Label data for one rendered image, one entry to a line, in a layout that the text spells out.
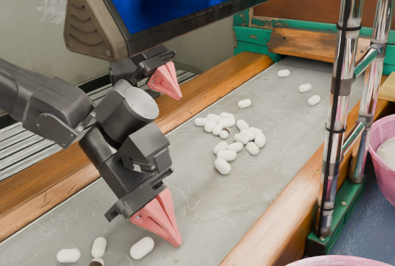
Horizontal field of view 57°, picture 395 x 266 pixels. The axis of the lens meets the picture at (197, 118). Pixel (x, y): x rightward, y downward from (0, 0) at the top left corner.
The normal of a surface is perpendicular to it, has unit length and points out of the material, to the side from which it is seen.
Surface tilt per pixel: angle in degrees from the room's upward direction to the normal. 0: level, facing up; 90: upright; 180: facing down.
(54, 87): 31
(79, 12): 90
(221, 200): 0
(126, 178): 41
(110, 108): 90
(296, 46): 67
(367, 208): 0
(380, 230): 0
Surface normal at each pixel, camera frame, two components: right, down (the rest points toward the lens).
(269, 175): -0.07, -0.87
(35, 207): 0.50, -0.44
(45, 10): 0.74, 0.28
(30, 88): 0.44, -0.75
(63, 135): -0.15, 0.48
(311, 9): -0.62, 0.41
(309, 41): -0.60, 0.04
